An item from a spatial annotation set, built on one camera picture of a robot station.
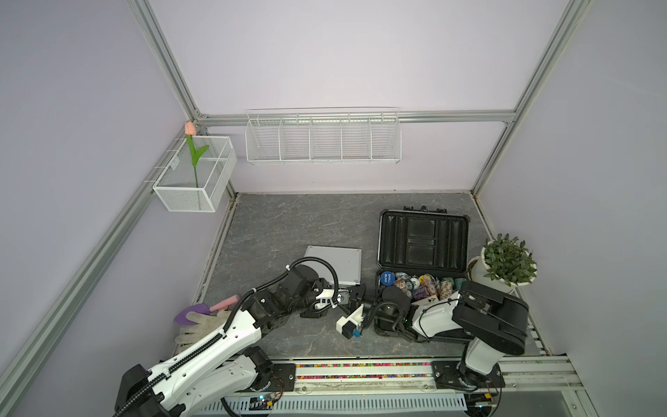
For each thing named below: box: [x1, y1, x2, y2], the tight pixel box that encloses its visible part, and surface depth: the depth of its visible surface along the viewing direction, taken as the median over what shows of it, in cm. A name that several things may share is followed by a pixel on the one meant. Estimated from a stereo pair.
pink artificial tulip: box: [184, 121, 210, 189], surface depth 87 cm
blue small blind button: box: [380, 271, 396, 287], surface depth 89 cm
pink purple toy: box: [173, 294, 241, 326], surface depth 88 cm
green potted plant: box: [482, 232, 538, 287], surface depth 80 cm
